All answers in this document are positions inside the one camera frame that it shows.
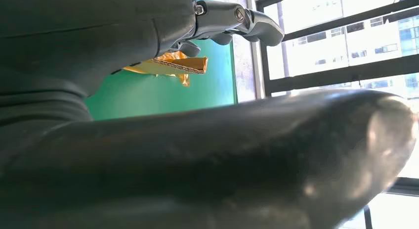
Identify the yellow taped cardboard box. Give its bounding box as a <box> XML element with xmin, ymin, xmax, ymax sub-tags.
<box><xmin>123</xmin><ymin>50</ymin><xmax>209</xmax><ymax>88</ymax></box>

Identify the green table mat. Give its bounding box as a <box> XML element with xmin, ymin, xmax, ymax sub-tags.
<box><xmin>84</xmin><ymin>0</ymin><xmax>238</xmax><ymax>122</ymax></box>

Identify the black window frame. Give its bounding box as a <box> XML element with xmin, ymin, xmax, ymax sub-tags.
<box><xmin>255</xmin><ymin>0</ymin><xmax>419</xmax><ymax>229</ymax></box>

